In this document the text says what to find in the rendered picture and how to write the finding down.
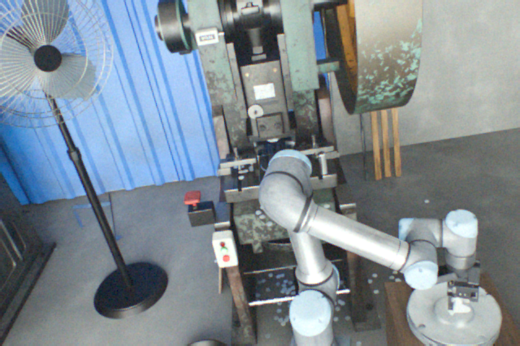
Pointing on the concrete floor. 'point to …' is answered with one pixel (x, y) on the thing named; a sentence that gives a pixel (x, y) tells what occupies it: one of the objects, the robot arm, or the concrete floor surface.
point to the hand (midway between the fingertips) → (449, 310)
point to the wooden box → (400, 293)
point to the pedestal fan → (18, 39)
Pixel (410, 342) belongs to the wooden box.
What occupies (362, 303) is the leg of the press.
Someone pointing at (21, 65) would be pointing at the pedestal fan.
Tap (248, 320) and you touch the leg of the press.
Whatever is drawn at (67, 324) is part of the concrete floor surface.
